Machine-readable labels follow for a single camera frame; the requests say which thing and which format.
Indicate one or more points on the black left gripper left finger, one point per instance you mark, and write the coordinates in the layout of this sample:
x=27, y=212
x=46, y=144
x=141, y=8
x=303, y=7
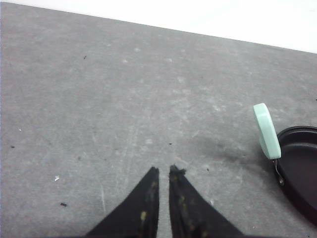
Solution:
x=137, y=216

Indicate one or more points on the black frying pan mint handle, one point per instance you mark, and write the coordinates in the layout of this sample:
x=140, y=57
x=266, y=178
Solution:
x=293, y=153

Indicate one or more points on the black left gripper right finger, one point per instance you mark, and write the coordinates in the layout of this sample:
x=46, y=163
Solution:
x=190, y=215

